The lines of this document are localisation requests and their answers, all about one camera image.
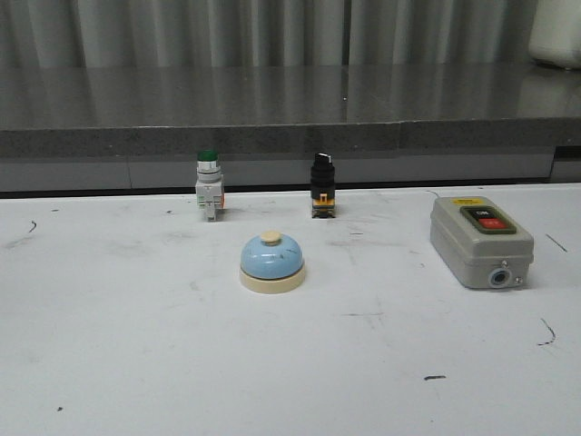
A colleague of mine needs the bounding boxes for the light blue call bell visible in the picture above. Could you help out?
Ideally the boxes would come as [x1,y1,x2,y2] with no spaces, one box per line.
[240,231,306,294]

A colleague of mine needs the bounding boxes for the grey stone counter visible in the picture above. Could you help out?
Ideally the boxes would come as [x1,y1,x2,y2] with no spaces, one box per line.
[1,63,580,159]

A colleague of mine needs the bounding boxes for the white container on counter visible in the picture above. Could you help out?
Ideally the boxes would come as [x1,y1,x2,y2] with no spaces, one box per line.
[528,0,580,69]

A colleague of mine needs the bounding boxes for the black selector switch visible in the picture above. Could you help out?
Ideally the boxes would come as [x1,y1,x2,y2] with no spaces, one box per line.
[310,153,335,218]

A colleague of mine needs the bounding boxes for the green pushbutton switch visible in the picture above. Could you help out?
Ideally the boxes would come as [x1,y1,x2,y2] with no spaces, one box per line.
[195,150,224,221]

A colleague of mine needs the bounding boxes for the grey on-off switch box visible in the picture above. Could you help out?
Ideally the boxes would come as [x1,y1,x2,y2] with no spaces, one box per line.
[430,196,534,290]

